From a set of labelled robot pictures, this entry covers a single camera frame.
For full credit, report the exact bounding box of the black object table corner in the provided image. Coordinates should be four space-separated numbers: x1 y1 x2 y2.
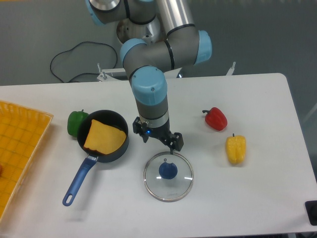
305 200 317 226

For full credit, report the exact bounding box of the black cable on floor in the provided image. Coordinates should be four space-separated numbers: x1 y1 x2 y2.
50 41 118 83

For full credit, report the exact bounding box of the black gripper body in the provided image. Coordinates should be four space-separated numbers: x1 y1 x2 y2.
147 119 171 146

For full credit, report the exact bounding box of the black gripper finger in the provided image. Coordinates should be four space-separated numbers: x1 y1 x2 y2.
132 118 149 143
168 132 184 151

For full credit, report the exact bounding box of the yellow woven basket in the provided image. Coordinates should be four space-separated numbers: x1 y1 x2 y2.
0 101 53 218

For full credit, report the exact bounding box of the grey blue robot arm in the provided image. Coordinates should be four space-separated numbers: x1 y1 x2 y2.
86 0 212 151

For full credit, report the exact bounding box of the red bell pepper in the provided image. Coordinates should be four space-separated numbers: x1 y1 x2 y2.
202 107 228 131

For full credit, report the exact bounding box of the black pot blue handle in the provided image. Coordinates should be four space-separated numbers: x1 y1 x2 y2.
62 110 129 206

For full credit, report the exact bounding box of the green bell pepper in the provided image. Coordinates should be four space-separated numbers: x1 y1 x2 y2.
67 110 89 137

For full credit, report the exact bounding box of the glass pot lid blue knob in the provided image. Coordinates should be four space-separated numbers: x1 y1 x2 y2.
143 151 195 202

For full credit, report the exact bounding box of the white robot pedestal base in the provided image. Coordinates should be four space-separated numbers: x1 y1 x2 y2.
96 17 236 82

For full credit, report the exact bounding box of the yellow bell pepper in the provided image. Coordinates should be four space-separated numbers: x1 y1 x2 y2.
225 133 247 165

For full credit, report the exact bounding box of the yellow bread slice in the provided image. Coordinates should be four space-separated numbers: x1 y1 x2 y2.
84 119 127 155

